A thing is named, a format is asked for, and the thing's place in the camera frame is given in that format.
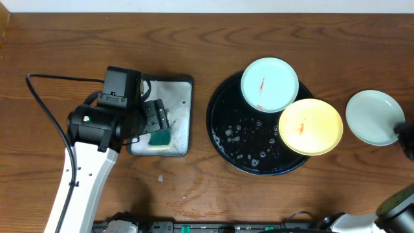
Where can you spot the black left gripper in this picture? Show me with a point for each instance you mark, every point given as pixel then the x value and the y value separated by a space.
pixel 155 116

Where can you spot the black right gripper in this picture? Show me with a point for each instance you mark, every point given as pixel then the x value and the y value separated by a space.
pixel 409 129

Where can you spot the green sponge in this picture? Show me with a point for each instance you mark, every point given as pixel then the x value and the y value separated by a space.
pixel 160 139

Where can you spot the mint green plate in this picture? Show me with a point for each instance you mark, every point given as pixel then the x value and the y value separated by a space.
pixel 269 85
pixel 372 116

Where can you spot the yellow plate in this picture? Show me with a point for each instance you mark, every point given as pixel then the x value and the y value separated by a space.
pixel 310 127

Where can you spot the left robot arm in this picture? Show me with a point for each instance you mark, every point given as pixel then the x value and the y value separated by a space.
pixel 95 137

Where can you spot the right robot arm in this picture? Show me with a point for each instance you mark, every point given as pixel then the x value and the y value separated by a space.
pixel 394 215

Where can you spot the black rectangular soapy tray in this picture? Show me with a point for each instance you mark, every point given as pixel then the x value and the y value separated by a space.
pixel 176 94

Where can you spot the round black tray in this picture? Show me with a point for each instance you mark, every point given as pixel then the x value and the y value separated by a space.
pixel 247 138

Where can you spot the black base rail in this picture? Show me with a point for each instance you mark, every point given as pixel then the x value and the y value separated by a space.
pixel 119 226

